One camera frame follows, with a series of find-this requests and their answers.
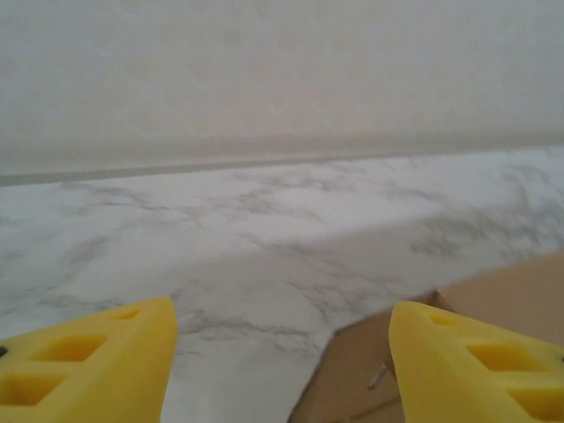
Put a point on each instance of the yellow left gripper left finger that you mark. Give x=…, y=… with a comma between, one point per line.
x=88, y=352

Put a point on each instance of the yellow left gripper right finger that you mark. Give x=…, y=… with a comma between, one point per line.
x=440, y=374

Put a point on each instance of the brown cardboard box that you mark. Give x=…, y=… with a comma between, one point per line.
x=352, y=365

